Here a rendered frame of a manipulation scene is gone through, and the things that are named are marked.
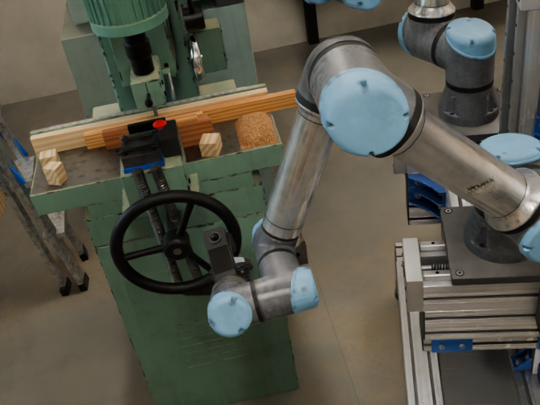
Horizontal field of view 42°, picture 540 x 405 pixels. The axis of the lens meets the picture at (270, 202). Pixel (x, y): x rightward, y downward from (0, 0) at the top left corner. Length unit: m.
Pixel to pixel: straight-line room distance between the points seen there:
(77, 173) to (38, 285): 1.23
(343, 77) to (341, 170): 2.12
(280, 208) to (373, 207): 1.65
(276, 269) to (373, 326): 1.20
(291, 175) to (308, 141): 0.07
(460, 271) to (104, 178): 0.83
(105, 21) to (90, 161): 0.36
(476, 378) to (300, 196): 0.96
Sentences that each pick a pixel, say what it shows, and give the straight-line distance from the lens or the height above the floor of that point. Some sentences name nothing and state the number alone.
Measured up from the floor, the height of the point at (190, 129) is 0.95.
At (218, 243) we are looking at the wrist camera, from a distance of 1.39.
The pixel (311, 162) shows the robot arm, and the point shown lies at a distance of 1.20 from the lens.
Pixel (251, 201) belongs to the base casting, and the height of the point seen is 0.75.
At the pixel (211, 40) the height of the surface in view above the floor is 1.05.
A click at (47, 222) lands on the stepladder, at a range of 2.65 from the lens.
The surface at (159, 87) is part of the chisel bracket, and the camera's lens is 1.70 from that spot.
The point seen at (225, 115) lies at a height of 0.92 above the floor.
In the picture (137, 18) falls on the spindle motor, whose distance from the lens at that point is 1.59.
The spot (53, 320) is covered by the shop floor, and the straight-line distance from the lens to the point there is 2.76.
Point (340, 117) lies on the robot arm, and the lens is 0.98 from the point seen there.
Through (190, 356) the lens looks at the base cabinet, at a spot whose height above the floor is 0.26.
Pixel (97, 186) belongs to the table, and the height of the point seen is 0.89.
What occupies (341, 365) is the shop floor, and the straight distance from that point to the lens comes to 2.33.
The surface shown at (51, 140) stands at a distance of 1.85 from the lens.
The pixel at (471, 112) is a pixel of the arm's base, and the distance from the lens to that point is 1.82.
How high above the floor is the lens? 1.80
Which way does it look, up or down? 37 degrees down
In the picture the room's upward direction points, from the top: 10 degrees counter-clockwise
